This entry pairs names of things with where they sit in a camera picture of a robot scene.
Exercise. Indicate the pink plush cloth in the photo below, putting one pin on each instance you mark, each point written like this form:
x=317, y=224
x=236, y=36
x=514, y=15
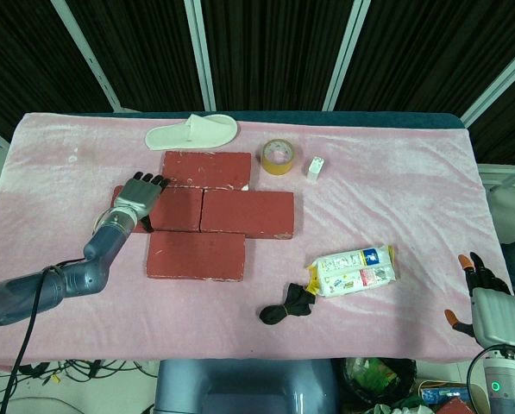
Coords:
x=369, y=207

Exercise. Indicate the blue printed box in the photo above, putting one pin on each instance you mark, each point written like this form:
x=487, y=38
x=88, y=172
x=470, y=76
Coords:
x=444, y=394

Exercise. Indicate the black pleated curtain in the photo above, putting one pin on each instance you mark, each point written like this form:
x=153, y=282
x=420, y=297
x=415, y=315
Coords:
x=274, y=52

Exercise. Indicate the red brick with worn face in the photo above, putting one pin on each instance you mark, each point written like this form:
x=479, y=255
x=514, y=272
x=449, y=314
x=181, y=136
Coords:
x=196, y=256

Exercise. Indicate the white metal rack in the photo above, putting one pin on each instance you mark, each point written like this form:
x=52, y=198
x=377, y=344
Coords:
x=505, y=177

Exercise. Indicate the dark teal table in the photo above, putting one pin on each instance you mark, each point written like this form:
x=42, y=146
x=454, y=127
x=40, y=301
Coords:
x=326, y=118

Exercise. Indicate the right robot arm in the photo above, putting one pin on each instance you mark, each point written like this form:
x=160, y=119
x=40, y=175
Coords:
x=503, y=379

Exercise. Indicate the white snack packet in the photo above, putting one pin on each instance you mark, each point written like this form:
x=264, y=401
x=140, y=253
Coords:
x=352, y=271

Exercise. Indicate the yellow packing tape roll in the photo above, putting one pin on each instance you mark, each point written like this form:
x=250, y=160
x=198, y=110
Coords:
x=274, y=168

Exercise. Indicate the red brick with chipped edges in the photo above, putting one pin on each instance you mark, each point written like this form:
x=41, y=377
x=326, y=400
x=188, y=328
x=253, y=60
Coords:
x=175, y=211
x=205, y=170

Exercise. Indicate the white frame pole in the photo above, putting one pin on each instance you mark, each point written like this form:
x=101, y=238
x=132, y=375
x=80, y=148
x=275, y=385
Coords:
x=345, y=56
x=89, y=56
x=201, y=56
x=498, y=77

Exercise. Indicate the white disposable slipper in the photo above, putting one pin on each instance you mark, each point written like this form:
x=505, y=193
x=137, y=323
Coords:
x=188, y=133

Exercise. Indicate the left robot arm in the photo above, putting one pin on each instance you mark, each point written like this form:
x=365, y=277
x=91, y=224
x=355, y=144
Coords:
x=76, y=276

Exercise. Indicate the small white box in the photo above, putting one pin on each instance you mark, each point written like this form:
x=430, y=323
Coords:
x=315, y=170

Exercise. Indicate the black trash bin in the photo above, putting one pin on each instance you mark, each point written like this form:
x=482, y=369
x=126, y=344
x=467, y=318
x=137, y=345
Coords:
x=380, y=379

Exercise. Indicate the red brick with chipped corner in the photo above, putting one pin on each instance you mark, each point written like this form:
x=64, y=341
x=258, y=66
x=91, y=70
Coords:
x=248, y=213

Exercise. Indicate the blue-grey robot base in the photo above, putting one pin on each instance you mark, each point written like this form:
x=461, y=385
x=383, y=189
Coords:
x=248, y=388

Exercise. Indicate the black rolled sock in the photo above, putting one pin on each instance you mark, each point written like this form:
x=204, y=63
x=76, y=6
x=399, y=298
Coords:
x=291, y=304

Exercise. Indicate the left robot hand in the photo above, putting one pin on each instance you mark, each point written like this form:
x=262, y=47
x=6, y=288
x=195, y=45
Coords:
x=136, y=196

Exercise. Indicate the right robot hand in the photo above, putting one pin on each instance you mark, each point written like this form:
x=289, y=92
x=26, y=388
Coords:
x=496, y=315

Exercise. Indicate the small red box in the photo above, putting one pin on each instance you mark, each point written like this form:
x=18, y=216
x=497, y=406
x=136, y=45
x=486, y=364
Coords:
x=455, y=406

